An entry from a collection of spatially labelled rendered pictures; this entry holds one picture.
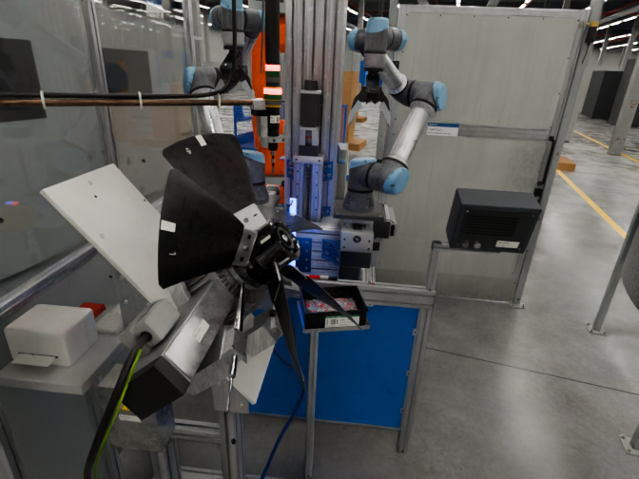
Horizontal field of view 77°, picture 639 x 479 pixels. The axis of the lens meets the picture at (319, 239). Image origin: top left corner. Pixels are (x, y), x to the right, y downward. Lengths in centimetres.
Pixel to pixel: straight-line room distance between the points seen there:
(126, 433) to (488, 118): 258
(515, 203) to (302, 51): 109
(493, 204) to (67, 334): 131
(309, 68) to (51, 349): 141
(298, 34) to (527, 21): 155
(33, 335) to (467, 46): 261
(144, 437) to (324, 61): 154
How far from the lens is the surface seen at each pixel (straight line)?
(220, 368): 88
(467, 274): 326
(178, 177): 81
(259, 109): 101
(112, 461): 171
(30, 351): 133
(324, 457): 207
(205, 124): 186
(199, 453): 212
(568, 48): 306
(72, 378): 126
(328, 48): 190
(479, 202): 144
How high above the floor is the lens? 162
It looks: 23 degrees down
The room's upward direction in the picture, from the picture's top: 3 degrees clockwise
